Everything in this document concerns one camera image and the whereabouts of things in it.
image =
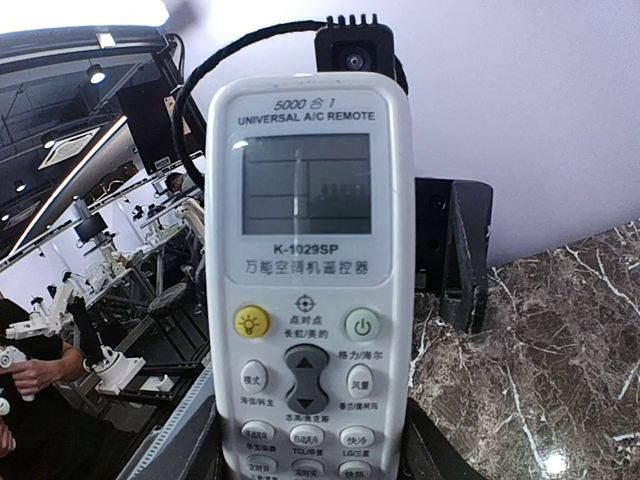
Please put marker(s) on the person in black shirt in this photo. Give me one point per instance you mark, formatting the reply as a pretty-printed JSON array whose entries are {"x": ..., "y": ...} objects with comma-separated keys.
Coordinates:
[{"x": 44, "y": 436}]

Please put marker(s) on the white universal remote control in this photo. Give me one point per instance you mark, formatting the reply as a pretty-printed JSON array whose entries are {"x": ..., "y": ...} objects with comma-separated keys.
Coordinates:
[{"x": 310, "y": 256}]

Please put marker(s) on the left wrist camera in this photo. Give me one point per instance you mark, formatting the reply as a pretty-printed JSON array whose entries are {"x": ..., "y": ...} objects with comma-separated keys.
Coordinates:
[{"x": 355, "y": 44}]

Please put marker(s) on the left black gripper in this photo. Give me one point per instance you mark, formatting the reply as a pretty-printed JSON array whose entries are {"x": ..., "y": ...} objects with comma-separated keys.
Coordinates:
[{"x": 453, "y": 219}]

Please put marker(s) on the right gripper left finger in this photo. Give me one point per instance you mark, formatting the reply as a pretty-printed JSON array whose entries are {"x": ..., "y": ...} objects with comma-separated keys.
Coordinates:
[{"x": 193, "y": 452}]

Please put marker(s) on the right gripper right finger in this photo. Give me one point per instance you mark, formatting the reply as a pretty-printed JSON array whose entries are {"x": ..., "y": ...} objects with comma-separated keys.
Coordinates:
[{"x": 426, "y": 454}]

